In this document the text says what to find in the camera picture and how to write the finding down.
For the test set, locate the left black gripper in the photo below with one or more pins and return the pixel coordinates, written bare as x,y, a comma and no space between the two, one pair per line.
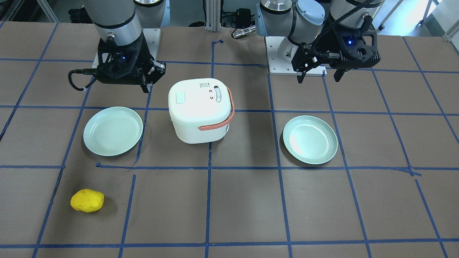
327,46

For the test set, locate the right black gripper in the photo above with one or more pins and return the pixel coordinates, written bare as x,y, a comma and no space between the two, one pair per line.
151,71

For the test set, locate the white rice cooker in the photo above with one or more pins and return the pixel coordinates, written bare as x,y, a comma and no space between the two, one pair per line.
200,110

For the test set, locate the green plate near right arm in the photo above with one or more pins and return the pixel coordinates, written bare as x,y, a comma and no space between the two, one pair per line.
113,131

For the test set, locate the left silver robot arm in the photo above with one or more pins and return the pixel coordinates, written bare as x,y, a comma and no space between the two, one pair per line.
307,20

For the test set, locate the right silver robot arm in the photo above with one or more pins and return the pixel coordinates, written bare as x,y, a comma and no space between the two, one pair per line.
129,33

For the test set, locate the green plate near left arm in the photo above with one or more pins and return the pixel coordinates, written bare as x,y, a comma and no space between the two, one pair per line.
310,139

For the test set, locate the yellow sponge potato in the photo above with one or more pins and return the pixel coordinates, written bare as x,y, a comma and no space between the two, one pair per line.
87,200

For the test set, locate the aluminium frame post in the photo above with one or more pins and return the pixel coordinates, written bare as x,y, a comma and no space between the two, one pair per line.
212,15

